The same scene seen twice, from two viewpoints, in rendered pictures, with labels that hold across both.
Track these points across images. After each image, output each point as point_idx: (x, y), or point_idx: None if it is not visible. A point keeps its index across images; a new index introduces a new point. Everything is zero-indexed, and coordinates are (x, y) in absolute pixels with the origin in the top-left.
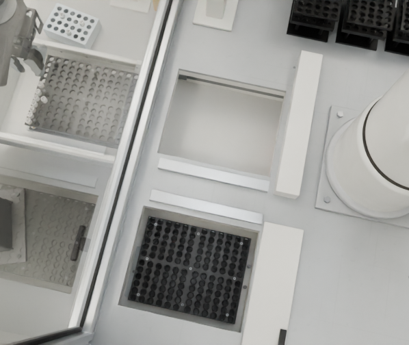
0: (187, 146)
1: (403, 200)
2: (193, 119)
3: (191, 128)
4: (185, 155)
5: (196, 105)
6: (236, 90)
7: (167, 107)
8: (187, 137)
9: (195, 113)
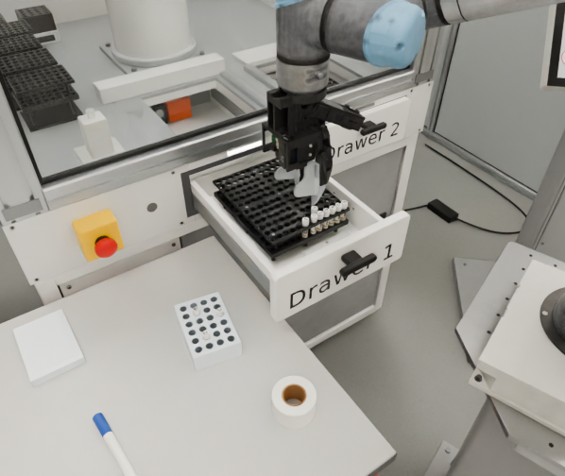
0: (234, 160)
1: None
2: (207, 169)
3: (216, 166)
4: (242, 157)
5: (193, 175)
6: None
7: None
8: (227, 163)
9: (201, 171)
